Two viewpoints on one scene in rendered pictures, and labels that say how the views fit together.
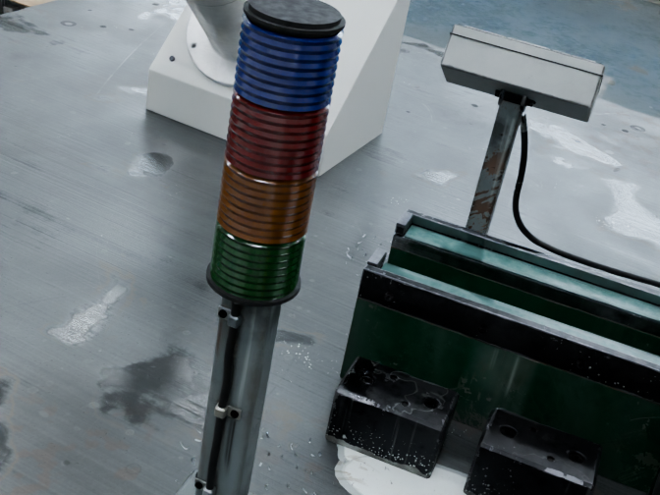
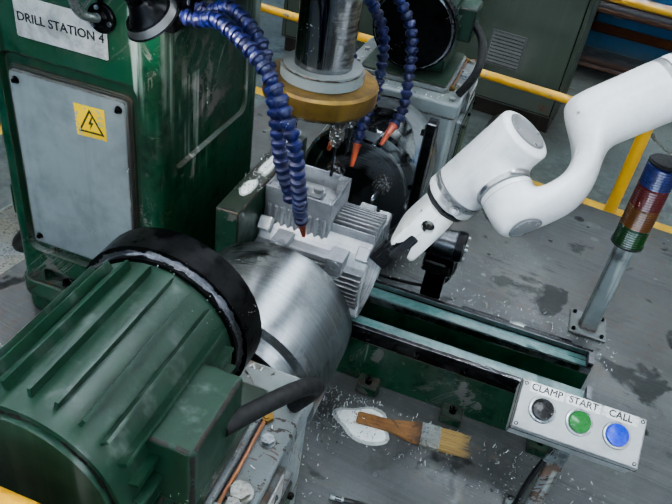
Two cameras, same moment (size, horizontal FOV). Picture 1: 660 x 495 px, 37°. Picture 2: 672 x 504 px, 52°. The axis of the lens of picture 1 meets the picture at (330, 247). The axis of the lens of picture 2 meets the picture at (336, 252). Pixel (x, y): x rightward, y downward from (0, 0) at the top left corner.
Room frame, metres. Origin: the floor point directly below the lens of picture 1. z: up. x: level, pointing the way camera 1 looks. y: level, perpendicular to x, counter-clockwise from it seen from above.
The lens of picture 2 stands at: (1.70, -0.56, 1.76)
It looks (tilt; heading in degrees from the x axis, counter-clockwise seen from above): 37 degrees down; 178
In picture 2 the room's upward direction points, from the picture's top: 9 degrees clockwise
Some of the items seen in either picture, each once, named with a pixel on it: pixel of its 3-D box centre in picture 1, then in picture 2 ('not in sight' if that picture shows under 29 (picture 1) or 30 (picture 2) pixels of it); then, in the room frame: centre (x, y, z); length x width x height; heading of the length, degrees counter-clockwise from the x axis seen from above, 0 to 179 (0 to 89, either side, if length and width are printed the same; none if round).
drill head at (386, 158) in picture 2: not in sight; (375, 157); (0.38, -0.47, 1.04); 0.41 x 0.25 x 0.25; 165
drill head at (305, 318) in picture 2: not in sight; (235, 369); (1.04, -0.65, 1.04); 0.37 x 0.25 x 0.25; 165
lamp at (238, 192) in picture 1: (267, 191); (640, 214); (0.55, 0.05, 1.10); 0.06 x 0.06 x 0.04
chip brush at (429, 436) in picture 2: not in sight; (413, 432); (0.91, -0.35, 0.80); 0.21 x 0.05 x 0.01; 81
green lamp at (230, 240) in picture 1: (257, 250); (631, 233); (0.55, 0.05, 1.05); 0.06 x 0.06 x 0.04
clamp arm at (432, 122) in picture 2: not in sight; (419, 183); (0.60, -0.39, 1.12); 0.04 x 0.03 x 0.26; 75
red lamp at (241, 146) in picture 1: (277, 127); (649, 195); (0.55, 0.05, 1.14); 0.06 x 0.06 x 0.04
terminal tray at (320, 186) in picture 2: not in sight; (307, 199); (0.69, -0.59, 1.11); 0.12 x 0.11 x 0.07; 74
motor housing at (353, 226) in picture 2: not in sight; (322, 248); (0.70, -0.55, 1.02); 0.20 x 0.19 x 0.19; 74
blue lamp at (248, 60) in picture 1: (288, 58); (659, 175); (0.55, 0.05, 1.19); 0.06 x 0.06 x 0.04
